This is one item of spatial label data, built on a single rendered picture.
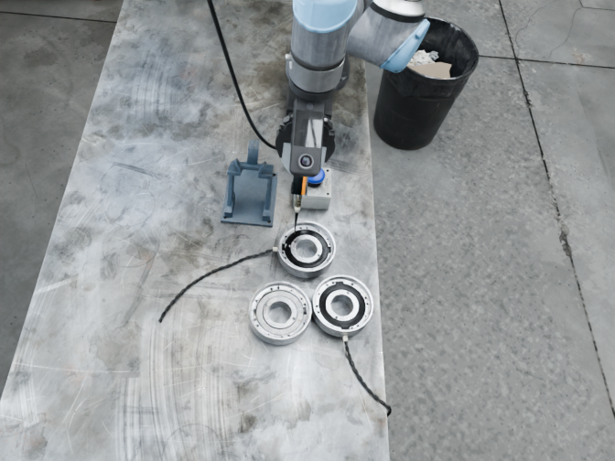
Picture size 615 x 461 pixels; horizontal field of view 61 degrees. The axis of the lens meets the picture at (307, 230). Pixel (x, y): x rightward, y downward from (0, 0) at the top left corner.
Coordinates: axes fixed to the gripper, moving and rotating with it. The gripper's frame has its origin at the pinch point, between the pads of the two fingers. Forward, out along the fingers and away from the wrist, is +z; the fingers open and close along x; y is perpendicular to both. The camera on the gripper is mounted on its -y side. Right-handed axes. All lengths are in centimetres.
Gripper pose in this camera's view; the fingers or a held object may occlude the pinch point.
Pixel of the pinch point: (301, 172)
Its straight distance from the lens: 92.1
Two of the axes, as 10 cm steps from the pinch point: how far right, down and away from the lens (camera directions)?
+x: -9.9, -1.0, -0.5
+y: 0.6, -8.5, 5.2
